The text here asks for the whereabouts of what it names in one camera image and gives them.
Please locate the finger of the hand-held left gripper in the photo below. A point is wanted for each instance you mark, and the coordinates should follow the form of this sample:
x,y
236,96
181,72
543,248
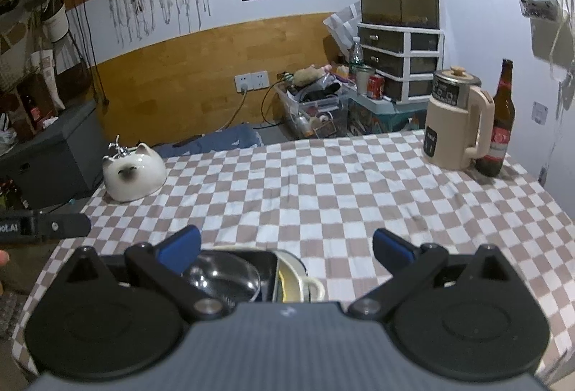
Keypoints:
x,y
67,225

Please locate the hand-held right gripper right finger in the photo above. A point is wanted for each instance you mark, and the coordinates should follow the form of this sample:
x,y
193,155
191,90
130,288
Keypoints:
x,y
395,254

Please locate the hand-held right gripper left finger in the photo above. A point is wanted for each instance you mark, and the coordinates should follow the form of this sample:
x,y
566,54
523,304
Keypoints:
x,y
179,249

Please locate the round steel bowl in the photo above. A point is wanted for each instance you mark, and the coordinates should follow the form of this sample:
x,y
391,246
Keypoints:
x,y
224,278

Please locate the square steel container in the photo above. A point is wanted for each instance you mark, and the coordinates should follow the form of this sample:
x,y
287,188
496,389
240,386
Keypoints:
x,y
267,278

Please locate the floral ceramic bowl yellow rim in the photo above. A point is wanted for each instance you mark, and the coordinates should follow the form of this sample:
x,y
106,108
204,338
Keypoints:
x,y
282,283

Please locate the person's left hand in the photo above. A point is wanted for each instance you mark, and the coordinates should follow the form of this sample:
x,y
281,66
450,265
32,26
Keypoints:
x,y
3,258

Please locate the grey storage cabinet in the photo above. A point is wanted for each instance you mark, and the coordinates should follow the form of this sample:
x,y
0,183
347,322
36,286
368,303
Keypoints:
x,y
54,157

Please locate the white cat-shaped ceramic bowl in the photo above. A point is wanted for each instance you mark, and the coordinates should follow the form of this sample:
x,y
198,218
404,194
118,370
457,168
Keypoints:
x,y
134,175

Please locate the small silver figurine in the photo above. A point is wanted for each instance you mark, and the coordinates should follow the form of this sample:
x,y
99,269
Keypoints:
x,y
119,150

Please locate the brown white checkered tablecloth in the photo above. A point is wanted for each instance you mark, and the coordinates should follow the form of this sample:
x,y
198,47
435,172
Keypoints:
x,y
314,193

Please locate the blue patterned cloth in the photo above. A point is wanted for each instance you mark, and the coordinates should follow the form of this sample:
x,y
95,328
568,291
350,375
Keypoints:
x,y
220,141

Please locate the beige electric kettle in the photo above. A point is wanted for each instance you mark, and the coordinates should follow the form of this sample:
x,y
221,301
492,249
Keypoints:
x,y
449,130

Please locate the teal printed box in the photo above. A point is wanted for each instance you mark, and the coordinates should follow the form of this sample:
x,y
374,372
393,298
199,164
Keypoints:
x,y
382,119

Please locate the clear plastic storage box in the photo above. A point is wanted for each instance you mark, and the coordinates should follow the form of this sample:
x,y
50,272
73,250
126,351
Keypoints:
x,y
314,108

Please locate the red soda can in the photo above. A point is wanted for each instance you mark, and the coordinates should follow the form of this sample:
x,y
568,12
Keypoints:
x,y
376,86

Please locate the white cup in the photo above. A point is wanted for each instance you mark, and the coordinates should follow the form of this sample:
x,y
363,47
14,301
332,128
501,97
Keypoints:
x,y
364,81

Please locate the brown beer bottle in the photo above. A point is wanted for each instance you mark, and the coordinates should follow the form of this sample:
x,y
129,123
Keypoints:
x,y
501,112

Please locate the beige plush toy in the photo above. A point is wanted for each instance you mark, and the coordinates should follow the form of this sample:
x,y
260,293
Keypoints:
x,y
307,75

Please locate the white plant pot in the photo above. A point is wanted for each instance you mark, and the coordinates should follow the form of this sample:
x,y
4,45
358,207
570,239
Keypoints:
x,y
56,25

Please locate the clear plastic water bottle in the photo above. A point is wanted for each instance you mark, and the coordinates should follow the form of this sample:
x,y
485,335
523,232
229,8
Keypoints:
x,y
355,54

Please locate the white paper bag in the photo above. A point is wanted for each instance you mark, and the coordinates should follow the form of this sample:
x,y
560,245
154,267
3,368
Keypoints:
x,y
343,25

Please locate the dark glass fish tank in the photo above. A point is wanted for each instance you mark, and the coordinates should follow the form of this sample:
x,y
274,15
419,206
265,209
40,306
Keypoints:
x,y
400,2

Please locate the white wall socket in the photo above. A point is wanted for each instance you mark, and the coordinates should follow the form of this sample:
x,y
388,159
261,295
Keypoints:
x,y
260,79
243,84
540,112

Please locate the clear wall-mounted holder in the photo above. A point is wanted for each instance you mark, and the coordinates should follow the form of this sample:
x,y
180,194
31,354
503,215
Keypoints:
x,y
541,7

